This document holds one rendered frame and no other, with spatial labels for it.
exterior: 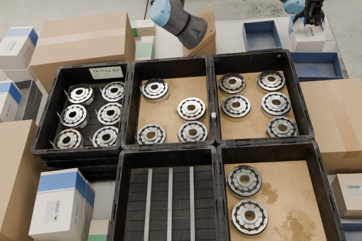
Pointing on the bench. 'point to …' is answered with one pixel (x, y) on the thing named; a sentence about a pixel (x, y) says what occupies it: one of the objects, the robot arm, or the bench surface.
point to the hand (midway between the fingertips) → (305, 31)
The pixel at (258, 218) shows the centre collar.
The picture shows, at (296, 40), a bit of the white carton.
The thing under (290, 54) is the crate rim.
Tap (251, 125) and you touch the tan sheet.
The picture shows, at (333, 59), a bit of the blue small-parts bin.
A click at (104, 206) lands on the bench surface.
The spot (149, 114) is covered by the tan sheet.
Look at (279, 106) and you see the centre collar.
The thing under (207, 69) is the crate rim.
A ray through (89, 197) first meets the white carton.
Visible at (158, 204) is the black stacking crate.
